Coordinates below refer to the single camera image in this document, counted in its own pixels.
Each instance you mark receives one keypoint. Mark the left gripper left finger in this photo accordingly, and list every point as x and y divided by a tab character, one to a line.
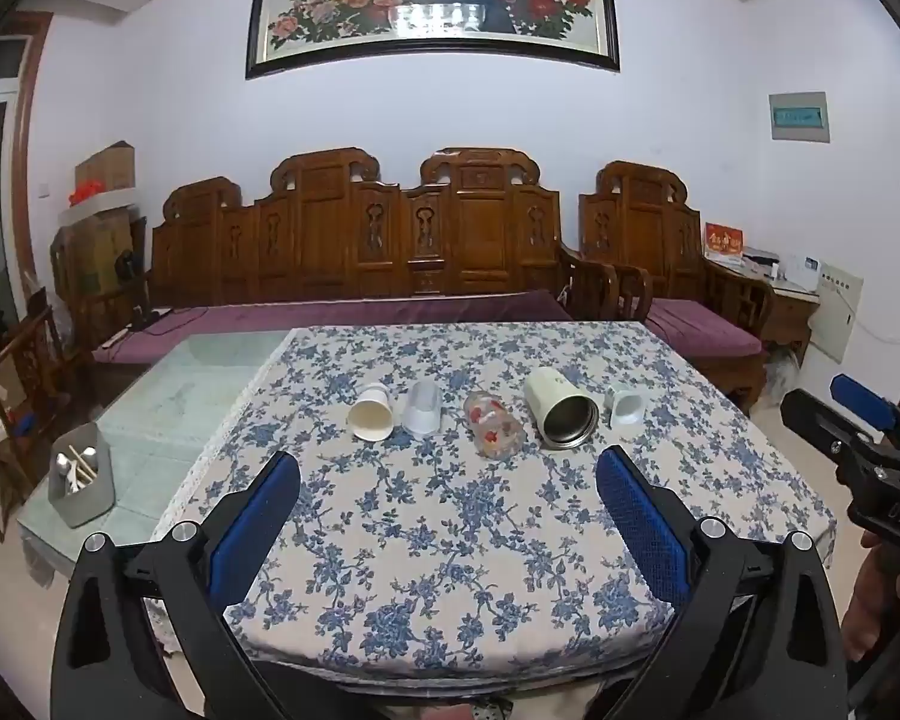
107	661

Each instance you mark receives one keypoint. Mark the grey wall cabinet box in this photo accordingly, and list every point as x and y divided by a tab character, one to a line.
833	322

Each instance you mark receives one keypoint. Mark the stacked cardboard boxes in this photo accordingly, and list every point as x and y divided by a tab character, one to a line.
100	227

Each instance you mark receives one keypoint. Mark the purple armchair cushion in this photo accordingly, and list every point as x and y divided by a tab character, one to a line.
695	332

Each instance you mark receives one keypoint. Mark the translucent plastic cup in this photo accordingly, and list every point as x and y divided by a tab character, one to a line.
422	414

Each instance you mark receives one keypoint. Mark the person's right hand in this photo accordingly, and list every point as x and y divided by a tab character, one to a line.
872	595

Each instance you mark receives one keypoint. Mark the wooden chair at left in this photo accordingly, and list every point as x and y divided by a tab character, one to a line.
37	391

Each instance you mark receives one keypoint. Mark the blue floral tablecloth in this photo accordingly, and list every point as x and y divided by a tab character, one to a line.
411	562

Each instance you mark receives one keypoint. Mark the carved wooden armchair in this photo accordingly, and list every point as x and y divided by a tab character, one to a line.
639	221

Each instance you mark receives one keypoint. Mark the framed peony peacock painting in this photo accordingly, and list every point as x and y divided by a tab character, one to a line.
285	34

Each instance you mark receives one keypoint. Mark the carved wooden sofa bench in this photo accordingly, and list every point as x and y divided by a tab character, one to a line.
330	229

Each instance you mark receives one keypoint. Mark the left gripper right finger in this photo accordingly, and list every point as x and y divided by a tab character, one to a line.
754	632

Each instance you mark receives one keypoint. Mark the white box on side table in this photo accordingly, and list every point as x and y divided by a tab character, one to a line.
789	271

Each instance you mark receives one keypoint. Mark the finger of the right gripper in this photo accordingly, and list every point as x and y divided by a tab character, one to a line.
876	411

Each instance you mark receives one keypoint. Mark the grey utensil holder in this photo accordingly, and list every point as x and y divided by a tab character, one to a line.
81	486

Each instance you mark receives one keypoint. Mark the purple sofa cushion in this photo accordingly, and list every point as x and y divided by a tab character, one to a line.
148	346

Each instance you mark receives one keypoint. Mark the red greeting card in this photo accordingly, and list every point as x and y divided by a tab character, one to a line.
724	240

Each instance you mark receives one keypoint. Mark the floral glass cup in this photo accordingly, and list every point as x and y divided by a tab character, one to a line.
496	432

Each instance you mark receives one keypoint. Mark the white paper cup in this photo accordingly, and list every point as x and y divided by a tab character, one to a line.
370	417

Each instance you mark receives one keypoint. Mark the wooden side table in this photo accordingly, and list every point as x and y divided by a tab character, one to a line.
776	315

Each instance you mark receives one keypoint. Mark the cream steel thermos mug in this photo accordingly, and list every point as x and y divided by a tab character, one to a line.
564	416

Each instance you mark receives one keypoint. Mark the small white plastic cup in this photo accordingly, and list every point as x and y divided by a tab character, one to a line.
626	406

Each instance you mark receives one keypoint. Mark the wall electrical panel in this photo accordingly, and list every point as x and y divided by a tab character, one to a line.
799	117

